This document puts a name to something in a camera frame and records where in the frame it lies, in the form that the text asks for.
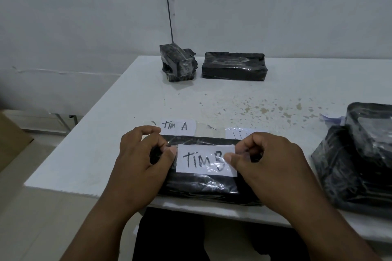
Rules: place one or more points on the small white paper scrap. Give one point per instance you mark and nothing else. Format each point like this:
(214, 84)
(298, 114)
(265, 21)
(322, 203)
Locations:
(135, 230)

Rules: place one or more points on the brown cardboard sheet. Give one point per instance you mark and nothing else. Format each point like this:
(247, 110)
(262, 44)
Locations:
(13, 144)

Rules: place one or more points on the white label black bottom line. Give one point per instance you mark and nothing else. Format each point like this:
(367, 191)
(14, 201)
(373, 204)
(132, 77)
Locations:
(235, 134)

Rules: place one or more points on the white label small writing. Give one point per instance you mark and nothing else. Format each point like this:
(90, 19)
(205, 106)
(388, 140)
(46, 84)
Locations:
(190, 130)

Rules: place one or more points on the person's left forearm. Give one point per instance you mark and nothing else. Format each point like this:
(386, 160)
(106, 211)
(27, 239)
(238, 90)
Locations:
(101, 233)

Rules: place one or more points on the grey metal frame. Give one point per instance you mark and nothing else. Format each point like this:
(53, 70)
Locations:
(65, 123)

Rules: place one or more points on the white label bold writing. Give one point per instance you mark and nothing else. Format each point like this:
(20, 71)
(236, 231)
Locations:
(200, 148)

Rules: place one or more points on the person's left hand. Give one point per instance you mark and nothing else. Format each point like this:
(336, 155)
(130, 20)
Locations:
(137, 172)

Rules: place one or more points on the person's right hand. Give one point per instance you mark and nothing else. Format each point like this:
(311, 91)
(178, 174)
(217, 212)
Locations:
(275, 172)

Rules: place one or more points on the large black package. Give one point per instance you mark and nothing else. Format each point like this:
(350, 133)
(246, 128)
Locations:
(333, 178)

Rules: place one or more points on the rounded black package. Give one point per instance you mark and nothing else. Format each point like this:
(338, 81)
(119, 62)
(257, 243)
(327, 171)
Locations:
(367, 141)

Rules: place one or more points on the small lumpy black package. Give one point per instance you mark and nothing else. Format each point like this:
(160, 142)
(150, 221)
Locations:
(176, 62)

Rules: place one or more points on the thick black package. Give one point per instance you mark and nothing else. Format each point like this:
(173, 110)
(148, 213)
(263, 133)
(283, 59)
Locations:
(199, 187)

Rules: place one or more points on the person's dark trousers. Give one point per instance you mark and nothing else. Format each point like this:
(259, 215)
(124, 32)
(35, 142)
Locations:
(183, 239)

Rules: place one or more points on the folded white paper sign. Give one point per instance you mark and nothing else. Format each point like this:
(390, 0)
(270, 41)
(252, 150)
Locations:
(333, 119)

